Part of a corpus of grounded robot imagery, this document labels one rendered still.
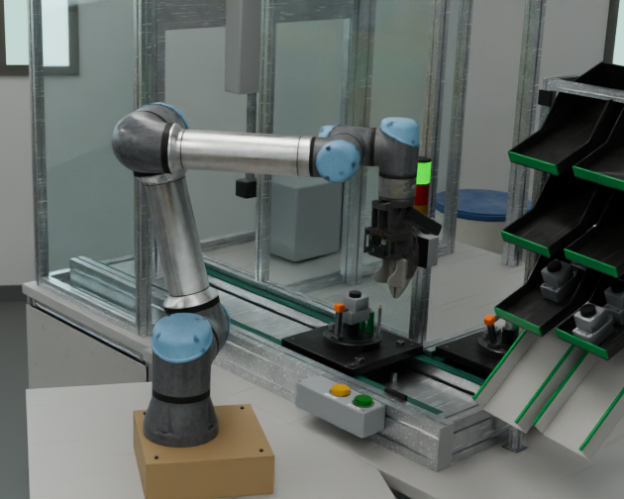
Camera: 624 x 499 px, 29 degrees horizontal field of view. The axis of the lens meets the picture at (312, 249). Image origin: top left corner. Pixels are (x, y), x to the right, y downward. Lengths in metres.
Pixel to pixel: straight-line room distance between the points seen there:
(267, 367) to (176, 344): 0.54
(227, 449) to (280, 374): 0.46
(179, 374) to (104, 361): 0.97
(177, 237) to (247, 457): 0.46
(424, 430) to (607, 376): 0.39
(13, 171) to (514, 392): 3.77
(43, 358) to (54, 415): 0.85
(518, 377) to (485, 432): 0.17
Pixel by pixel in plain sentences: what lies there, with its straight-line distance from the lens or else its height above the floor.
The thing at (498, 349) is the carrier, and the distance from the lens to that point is 2.82.
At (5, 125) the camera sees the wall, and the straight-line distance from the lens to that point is 5.80.
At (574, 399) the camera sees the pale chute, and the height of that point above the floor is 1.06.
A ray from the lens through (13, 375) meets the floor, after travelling 5.15.
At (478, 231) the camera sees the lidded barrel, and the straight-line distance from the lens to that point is 5.54.
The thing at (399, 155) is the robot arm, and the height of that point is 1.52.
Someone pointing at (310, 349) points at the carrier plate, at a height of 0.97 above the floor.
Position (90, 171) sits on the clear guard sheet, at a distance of 3.24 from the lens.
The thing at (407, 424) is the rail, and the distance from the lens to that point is 2.54.
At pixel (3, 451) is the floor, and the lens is 4.52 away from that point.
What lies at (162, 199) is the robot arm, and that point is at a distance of 2.40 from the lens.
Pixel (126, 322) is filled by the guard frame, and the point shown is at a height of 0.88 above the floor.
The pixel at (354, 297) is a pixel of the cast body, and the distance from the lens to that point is 2.80.
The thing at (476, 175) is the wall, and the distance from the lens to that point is 6.31.
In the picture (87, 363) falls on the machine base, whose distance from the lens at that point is 3.37.
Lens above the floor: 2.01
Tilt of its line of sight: 17 degrees down
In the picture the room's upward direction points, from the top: 2 degrees clockwise
